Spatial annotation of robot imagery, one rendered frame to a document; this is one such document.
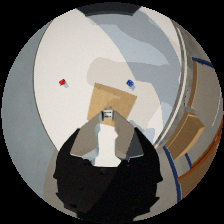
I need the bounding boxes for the blue die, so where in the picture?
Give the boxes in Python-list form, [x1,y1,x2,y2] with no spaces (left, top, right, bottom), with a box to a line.
[126,80,134,87]

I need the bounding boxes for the red die with white pips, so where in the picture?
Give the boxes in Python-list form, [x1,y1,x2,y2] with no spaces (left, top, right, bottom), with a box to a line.
[59,79,66,86]

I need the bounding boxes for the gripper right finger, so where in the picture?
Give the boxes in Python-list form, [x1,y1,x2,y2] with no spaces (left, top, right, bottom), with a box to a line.
[112,110,163,183]

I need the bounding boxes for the tan square mat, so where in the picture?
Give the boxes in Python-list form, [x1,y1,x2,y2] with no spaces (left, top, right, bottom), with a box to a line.
[87,83,137,127]

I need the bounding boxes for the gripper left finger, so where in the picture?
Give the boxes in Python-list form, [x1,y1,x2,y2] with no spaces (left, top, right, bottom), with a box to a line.
[53,111,104,179]

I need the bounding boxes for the beige die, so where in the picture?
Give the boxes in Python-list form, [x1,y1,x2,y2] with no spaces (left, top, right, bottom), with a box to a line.
[103,107,113,118]

